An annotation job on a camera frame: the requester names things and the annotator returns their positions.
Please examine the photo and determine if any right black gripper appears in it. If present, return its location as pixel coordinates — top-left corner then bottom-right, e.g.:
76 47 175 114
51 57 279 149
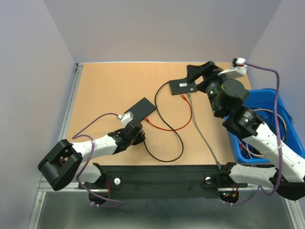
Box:
185 61 234 117

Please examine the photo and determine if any black network switch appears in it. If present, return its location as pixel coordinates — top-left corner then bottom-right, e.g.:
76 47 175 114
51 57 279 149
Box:
169 78 197 95

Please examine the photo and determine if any red ethernet cable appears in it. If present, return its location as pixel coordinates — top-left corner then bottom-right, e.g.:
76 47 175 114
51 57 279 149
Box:
144 94 193 131

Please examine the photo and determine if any black ethernet cable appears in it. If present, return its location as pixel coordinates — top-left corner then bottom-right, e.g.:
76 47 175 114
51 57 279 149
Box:
142 81 184 163

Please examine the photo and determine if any grey ethernet cable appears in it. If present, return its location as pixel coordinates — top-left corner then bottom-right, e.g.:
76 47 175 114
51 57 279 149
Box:
187 93 222 170

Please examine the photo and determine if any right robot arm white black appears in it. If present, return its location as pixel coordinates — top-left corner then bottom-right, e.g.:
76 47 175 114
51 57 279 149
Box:
187 58 305 200

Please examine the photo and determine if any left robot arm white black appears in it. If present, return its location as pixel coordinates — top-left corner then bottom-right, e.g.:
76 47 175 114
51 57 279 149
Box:
38 120 145 191

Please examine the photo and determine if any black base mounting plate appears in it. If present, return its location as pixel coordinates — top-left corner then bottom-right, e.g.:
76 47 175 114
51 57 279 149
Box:
85 165 254 200

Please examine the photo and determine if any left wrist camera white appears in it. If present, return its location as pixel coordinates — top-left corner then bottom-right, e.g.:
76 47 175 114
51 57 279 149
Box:
117 112 133 128

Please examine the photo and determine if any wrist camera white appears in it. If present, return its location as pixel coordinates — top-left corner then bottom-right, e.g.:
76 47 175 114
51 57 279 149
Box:
218 57 247 79
117 112 133 128

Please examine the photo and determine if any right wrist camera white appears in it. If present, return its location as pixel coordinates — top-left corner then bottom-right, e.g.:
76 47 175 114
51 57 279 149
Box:
218 57 247 79

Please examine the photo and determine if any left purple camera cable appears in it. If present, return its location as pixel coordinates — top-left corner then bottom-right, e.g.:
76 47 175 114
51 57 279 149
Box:
72 113 123 208

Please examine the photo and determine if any purple camera cable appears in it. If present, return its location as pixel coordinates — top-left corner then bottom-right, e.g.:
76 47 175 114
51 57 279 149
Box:
72 113 123 208
224 61 284 206

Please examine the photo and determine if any coiled coloured wires bundle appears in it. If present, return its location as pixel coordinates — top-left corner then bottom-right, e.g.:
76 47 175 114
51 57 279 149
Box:
238 108 288 159

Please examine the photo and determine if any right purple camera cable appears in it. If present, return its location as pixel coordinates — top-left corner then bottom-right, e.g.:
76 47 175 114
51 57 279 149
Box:
224 61 284 206

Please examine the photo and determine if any aluminium frame rail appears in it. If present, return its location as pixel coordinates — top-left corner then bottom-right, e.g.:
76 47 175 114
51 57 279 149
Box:
27 62 305 229

